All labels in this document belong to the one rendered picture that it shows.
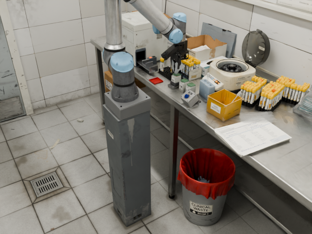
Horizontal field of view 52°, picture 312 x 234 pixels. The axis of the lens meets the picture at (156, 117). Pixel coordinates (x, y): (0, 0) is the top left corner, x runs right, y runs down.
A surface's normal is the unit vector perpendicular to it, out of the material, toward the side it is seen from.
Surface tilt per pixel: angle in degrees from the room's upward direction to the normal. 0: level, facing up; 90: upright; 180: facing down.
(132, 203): 90
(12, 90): 90
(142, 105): 90
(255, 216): 0
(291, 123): 0
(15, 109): 90
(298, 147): 0
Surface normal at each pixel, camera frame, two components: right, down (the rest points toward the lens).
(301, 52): -0.84, 0.29
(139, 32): 0.54, 0.46
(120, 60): 0.03, -0.73
